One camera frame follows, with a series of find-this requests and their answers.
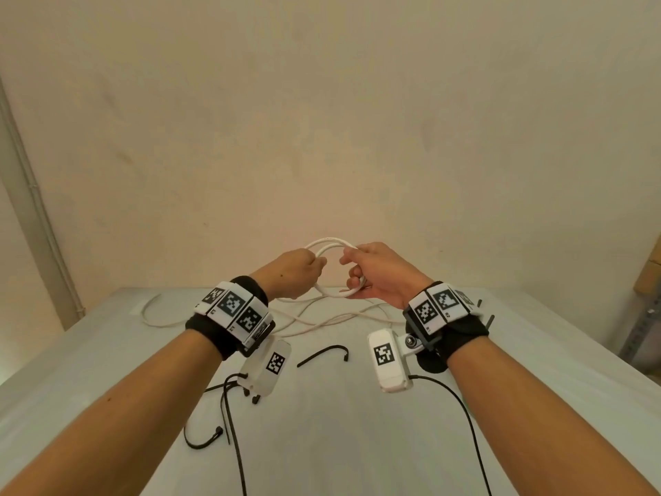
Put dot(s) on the person's left hand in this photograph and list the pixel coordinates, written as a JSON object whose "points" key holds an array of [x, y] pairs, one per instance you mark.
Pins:
{"points": [[289, 271]]}

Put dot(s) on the person's right hand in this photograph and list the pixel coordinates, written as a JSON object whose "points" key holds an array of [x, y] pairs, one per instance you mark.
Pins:
{"points": [[384, 276]]}

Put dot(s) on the person's right thumb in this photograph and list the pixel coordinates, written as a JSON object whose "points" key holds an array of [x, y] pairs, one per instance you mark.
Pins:
{"points": [[355, 253]]}

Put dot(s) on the wristband with marker tiles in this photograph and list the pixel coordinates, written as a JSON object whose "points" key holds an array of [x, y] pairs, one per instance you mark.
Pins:
{"points": [[230, 317], [449, 320]]}

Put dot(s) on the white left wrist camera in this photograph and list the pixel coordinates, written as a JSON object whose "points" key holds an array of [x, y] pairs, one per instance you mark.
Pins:
{"points": [[268, 369]]}

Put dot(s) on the person's left thumb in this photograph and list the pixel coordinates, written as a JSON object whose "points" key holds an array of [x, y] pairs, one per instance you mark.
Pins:
{"points": [[317, 262]]}

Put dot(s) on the left wristband with marker tiles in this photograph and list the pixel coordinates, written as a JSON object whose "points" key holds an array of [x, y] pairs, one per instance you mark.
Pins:
{"points": [[230, 317]]}

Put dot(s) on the white wall conduit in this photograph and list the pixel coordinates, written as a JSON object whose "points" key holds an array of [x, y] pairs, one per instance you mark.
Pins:
{"points": [[36, 201]]}

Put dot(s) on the right wristband with marker tiles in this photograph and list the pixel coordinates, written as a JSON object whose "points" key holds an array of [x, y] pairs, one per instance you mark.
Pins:
{"points": [[449, 320]]}

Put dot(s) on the grey metal shelf rack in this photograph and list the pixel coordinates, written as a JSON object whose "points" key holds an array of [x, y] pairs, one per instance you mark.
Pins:
{"points": [[640, 330]]}

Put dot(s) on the person's left forearm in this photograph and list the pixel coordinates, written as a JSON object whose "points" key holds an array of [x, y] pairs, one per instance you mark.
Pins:
{"points": [[113, 423]]}

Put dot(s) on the person's right forearm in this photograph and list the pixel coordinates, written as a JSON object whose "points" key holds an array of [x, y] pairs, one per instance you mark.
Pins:
{"points": [[526, 423]]}

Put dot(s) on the cardboard box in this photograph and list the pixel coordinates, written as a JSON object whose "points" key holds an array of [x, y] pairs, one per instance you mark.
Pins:
{"points": [[649, 273]]}

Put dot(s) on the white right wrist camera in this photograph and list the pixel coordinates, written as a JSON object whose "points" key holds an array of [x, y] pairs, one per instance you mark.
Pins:
{"points": [[388, 364]]}

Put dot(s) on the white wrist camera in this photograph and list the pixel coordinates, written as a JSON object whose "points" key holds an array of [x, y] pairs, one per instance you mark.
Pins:
{"points": [[388, 364], [268, 369]]}

